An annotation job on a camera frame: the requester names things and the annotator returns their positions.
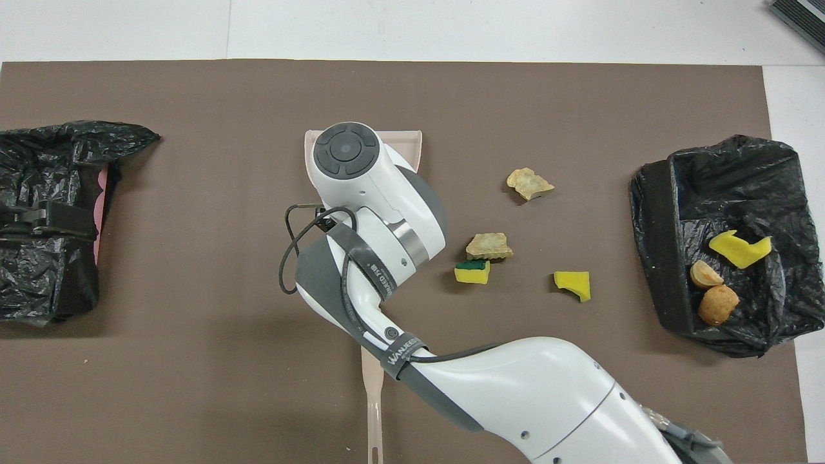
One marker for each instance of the notched yellow sponge piece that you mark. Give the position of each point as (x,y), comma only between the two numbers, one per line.
(738,251)

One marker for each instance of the brown table mat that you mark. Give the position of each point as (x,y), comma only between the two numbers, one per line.
(193,386)

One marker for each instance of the brown fried nugget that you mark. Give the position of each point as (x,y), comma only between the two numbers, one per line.
(717,305)

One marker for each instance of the orange croissant piece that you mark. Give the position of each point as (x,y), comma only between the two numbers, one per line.
(706,275)

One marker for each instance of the beige plastic dustpan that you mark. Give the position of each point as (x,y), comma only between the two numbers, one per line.
(372,412)

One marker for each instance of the pink bin with black bag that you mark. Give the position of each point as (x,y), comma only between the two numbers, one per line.
(45,277)

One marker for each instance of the yellow and green sponge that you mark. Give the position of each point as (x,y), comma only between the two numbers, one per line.
(472,274)

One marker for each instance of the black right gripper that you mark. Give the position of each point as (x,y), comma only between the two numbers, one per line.
(325,218)

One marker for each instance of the dark grey ribbed device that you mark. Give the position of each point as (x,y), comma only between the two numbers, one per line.
(799,13)

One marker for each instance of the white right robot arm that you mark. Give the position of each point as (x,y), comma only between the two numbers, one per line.
(515,386)

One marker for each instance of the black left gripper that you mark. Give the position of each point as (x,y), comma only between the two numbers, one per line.
(22,222)

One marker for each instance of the plain yellow sponge piece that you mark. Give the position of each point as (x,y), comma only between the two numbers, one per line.
(572,283)

